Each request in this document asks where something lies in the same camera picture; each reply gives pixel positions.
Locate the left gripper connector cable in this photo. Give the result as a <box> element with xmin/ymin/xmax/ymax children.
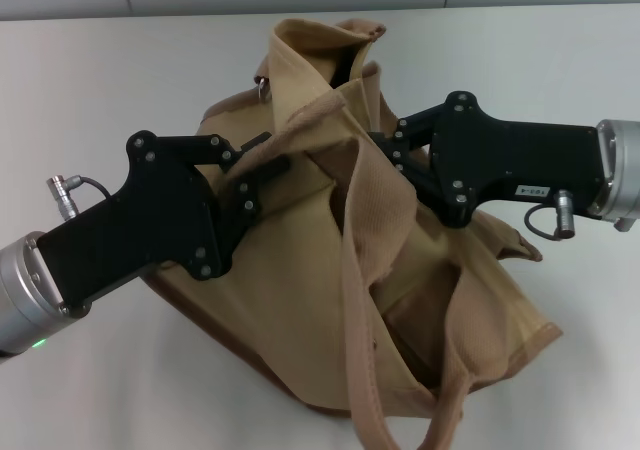
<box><xmin>46</xmin><ymin>174</ymin><xmax>112</xmax><ymax>201</ymax></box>

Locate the gripper connector cable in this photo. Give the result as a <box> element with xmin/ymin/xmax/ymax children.
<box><xmin>523</xmin><ymin>188</ymin><xmax>576</xmax><ymax>241</ymax></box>
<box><xmin>46</xmin><ymin>174</ymin><xmax>112</xmax><ymax>201</ymax></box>

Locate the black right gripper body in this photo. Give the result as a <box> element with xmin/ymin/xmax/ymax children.
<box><xmin>428</xmin><ymin>91</ymin><xmax>607</xmax><ymax>230</ymax></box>

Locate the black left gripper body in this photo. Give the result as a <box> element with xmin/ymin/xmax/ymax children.
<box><xmin>37</xmin><ymin>129</ymin><xmax>234</xmax><ymax>319</ymax></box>

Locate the khaki canvas tote bag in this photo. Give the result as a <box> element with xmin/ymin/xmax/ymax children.
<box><xmin>144</xmin><ymin>17</ymin><xmax>564</xmax><ymax>450</ymax></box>

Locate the right gripper connector cable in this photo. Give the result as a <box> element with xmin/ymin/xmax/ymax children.
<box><xmin>523</xmin><ymin>188</ymin><xmax>576</xmax><ymax>241</ymax></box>

